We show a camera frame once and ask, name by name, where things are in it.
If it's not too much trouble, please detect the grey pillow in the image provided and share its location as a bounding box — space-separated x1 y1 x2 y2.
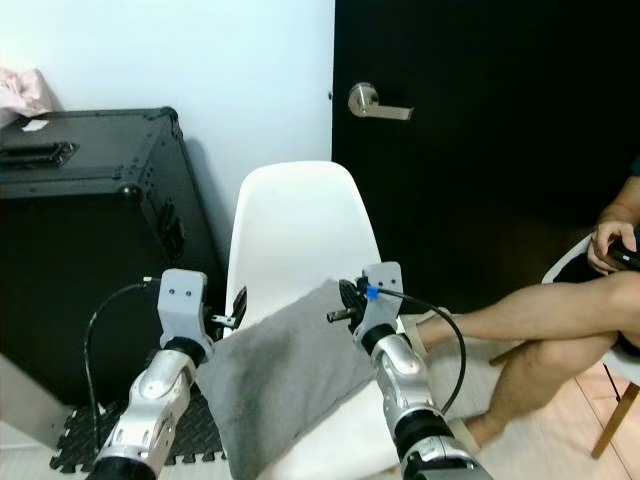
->
195 279 411 480

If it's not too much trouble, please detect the black handheld controller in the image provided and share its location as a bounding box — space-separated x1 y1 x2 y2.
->
610 243 640 271

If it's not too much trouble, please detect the white plastic shell chair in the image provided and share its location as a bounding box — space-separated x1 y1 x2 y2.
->
224 160 423 480

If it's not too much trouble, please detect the person's right hand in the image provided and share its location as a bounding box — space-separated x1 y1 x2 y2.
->
590 220 640 274

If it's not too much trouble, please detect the black flight case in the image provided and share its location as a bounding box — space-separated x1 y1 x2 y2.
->
0 107 227 408

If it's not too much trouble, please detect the seated person in shorts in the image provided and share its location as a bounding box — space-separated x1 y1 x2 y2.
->
410 160 640 451

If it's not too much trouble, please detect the black foam floor mat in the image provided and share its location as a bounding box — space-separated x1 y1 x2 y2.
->
50 399 227 477

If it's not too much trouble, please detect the pink crumpled cloth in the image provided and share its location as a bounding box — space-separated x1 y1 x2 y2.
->
0 66 54 120

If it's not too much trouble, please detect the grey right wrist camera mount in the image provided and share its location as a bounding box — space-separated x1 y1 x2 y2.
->
355 261 405 341

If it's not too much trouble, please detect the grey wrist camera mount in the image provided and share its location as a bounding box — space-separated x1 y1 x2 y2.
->
157 268 212 346
355 261 405 341

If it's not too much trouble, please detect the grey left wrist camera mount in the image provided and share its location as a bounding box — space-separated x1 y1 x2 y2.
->
157 268 212 346

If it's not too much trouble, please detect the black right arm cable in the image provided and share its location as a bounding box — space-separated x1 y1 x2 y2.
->
372 287 470 417

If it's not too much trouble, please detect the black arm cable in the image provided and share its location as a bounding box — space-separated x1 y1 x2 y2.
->
372 287 470 417
84 279 161 461

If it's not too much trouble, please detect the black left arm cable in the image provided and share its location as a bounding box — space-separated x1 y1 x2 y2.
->
84 279 161 461

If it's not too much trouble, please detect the metal lever door handle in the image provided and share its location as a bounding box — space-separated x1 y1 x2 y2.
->
347 81 415 122

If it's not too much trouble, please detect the black recessed case handle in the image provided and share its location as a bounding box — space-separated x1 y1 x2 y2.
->
0 140 80 170

